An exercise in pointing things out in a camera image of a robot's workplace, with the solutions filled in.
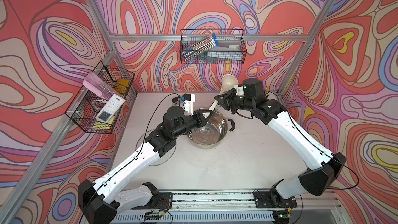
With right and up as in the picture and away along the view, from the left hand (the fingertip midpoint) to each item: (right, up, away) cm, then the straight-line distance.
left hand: (214, 112), depth 63 cm
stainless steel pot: (+2, -15, +35) cm, 38 cm away
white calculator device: (-47, +1, +6) cm, 48 cm away
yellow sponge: (-46, +13, +15) cm, 50 cm away
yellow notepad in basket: (-49, -5, +2) cm, 49 cm away
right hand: (0, +5, +6) cm, 8 cm away
